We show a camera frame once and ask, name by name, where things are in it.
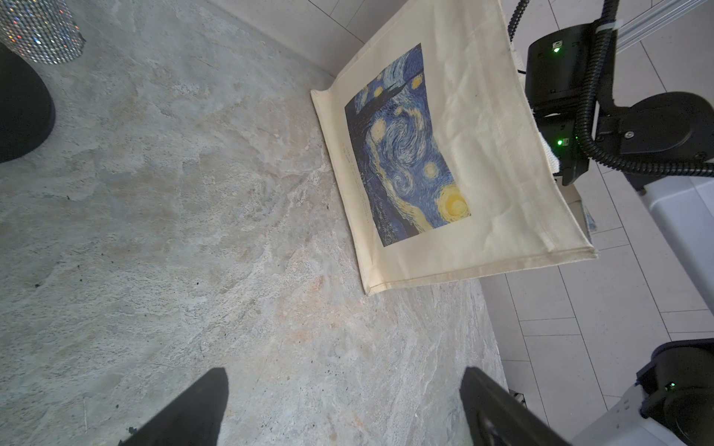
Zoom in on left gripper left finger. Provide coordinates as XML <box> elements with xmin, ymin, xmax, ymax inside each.
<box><xmin>119</xmin><ymin>368</ymin><xmax>229</xmax><ymax>445</ymax></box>

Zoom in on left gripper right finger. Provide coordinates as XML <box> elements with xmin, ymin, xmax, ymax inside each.
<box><xmin>459</xmin><ymin>367</ymin><xmax>568</xmax><ymax>446</ymax></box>

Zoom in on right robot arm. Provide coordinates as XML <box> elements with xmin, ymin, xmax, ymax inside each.
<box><xmin>522</xmin><ymin>1</ymin><xmax>713</xmax><ymax>445</ymax></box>

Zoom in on black microphone stand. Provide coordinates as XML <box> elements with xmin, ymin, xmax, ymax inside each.
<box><xmin>0</xmin><ymin>45</ymin><xmax>56</xmax><ymax>163</ymax></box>

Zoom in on glitter microphone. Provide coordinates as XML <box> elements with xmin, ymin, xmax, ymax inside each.
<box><xmin>1</xmin><ymin>0</ymin><xmax>86</xmax><ymax>65</ymax></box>

